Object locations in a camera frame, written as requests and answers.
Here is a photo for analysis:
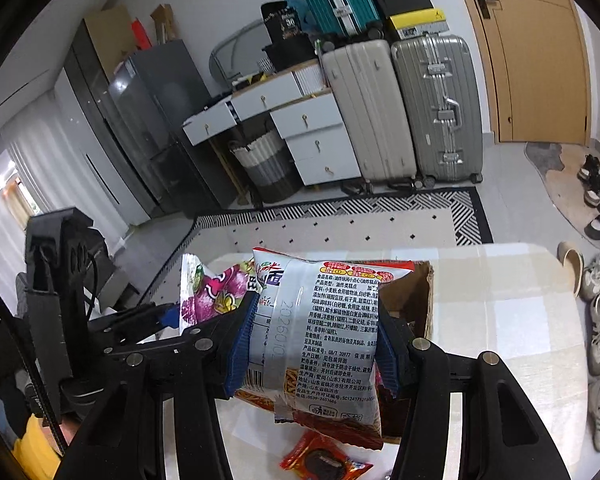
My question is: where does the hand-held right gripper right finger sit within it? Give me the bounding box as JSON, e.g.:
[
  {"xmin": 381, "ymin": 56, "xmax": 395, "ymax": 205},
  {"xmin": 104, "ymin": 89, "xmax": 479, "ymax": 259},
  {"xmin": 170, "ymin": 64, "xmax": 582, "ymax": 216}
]
[{"xmin": 377, "ymin": 310, "xmax": 573, "ymax": 480}]

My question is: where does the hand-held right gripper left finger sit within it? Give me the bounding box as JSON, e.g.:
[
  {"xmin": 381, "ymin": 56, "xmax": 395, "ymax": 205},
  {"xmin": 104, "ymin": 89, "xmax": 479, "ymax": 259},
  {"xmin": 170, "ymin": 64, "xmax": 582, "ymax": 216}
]
[{"xmin": 55, "ymin": 290, "xmax": 261, "ymax": 480}]

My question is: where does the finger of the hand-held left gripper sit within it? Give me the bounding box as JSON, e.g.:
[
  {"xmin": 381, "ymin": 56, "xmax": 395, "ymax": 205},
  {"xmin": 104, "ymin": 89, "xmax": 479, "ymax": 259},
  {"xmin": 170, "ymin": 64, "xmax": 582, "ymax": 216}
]
[
  {"xmin": 102, "ymin": 327, "xmax": 201, "ymax": 358},
  {"xmin": 87, "ymin": 301, "xmax": 183, "ymax": 341}
]

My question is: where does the purple candy bag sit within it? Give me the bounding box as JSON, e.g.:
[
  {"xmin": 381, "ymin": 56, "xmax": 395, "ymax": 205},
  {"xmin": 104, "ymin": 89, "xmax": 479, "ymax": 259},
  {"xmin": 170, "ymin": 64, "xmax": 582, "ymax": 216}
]
[{"xmin": 179, "ymin": 254, "xmax": 261, "ymax": 336}]

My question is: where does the brown cardboard box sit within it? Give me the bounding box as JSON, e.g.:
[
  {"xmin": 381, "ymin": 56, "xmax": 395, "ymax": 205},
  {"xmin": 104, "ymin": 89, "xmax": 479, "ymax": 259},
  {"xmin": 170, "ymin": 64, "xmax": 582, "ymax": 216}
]
[{"xmin": 377, "ymin": 260, "xmax": 435, "ymax": 445}]

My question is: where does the white noodle snack bag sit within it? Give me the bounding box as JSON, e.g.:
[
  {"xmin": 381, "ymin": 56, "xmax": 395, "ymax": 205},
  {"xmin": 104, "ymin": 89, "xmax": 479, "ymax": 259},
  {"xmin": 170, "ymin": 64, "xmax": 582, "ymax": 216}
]
[{"xmin": 232, "ymin": 247, "xmax": 416, "ymax": 451}]

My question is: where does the person's left forearm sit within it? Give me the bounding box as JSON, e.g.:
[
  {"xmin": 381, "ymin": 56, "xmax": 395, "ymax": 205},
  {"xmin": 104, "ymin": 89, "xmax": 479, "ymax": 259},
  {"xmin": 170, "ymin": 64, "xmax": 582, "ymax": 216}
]
[{"xmin": 60, "ymin": 417, "xmax": 83, "ymax": 448}]

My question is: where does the white curtain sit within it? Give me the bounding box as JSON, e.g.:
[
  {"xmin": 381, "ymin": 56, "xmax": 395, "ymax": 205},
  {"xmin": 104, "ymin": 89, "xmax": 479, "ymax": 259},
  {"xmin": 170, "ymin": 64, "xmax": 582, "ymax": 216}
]
[{"xmin": 0, "ymin": 140, "xmax": 56, "ymax": 231}]

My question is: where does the red cookie packet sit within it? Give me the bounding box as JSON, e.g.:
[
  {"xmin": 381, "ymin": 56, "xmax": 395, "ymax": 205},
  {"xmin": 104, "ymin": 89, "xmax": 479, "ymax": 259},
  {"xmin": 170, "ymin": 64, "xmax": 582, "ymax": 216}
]
[{"xmin": 279, "ymin": 430, "xmax": 376, "ymax": 480}]

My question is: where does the black white patterned rug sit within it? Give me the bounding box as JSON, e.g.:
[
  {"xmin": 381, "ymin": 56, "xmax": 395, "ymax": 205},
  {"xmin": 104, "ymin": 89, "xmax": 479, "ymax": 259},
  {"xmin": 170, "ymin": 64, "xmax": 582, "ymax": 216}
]
[{"xmin": 140, "ymin": 186, "xmax": 495, "ymax": 311}]

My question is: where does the person's yellow clothing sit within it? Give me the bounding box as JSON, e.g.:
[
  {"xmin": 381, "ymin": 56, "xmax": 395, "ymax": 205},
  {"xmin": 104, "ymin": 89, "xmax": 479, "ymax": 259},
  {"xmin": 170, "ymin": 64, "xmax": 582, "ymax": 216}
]
[{"xmin": 12, "ymin": 412, "xmax": 63, "ymax": 480}]

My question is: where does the striped laundry basket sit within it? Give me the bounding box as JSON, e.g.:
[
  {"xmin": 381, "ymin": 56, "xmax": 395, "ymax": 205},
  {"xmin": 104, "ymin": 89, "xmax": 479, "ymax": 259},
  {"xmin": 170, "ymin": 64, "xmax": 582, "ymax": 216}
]
[{"xmin": 229, "ymin": 129, "xmax": 303, "ymax": 204}]

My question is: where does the dark glass tall cabinet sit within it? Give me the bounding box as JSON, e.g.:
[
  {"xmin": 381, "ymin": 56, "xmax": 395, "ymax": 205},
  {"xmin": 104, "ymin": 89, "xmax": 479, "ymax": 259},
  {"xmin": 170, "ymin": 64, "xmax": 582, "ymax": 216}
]
[{"xmin": 62, "ymin": 20, "xmax": 166, "ymax": 218}]

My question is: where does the dark grey fridge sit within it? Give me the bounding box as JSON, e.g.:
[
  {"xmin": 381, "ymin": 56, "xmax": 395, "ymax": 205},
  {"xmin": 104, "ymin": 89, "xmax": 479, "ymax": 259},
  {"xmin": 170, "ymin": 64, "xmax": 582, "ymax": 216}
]
[{"xmin": 107, "ymin": 40, "xmax": 236, "ymax": 211}]

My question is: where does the beige slipper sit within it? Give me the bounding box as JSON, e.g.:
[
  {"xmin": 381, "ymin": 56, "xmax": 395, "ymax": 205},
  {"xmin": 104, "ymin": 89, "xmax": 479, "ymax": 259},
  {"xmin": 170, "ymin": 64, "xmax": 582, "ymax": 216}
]
[{"xmin": 557, "ymin": 241, "xmax": 586, "ymax": 286}]

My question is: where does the white desk with drawers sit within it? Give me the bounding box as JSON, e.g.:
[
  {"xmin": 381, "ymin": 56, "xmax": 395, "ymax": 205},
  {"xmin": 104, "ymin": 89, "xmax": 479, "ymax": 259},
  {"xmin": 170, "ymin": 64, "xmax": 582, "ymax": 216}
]
[{"xmin": 182, "ymin": 60, "xmax": 363, "ymax": 208}]

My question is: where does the grey beige door mat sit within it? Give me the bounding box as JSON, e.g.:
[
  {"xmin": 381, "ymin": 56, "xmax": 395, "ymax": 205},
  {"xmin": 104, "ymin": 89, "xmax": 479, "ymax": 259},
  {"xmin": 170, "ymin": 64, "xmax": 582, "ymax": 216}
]
[{"xmin": 524, "ymin": 141, "xmax": 600, "ymax": 248}]

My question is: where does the beige suitcase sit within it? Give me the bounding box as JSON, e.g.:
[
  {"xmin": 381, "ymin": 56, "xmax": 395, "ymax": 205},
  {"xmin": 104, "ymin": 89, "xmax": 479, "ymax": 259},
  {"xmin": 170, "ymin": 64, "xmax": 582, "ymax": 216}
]
[{"xmin": 320, "ymin": 39, "xmax": 423, "ymax": 183}]

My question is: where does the flat cardboard box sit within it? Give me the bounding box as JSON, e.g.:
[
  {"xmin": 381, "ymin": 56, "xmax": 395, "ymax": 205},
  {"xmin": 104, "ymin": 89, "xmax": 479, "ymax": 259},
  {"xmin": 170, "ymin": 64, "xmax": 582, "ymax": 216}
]
[{"xmin": 85, "ymin": 7, "xmax": 136, "ymax": 76}]

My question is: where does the silver suitcase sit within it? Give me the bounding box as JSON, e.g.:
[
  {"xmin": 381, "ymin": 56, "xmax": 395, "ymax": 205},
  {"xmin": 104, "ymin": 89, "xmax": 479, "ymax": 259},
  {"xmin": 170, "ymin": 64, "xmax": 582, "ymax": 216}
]
[{"xmin": 390, "ymin": 34, "xmax": 485, "ymax": 186}]

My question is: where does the grey rounded panel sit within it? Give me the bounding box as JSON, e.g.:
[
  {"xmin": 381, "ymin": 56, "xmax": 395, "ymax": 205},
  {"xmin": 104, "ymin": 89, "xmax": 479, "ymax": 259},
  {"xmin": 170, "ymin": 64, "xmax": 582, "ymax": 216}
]
[{"xmin": 209, "ymin": 19, "xmax": 271, "ymax": 83}]

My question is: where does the black bag with print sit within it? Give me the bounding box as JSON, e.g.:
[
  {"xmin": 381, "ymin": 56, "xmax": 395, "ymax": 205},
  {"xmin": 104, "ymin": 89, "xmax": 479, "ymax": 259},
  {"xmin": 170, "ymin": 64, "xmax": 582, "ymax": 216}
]
[{"xmin": 260, "ymin": 1, "xmax": 316, "ymax": 71}]

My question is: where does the wooden door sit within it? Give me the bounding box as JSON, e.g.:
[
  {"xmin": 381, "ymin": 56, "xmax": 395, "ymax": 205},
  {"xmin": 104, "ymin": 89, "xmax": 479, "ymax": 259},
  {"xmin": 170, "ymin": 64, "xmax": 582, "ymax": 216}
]
[{"xmin": 447, "ymin": 0, "xmax": 593, "ymax": 146}]

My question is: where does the yellow black shoe box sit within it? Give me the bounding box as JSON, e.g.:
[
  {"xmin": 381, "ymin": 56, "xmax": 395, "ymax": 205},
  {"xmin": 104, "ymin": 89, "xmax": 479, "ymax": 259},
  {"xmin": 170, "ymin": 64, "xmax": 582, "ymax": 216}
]
[{"xmin": 387, "ymin": 7, "xmax": 448, "ymax": 41}]

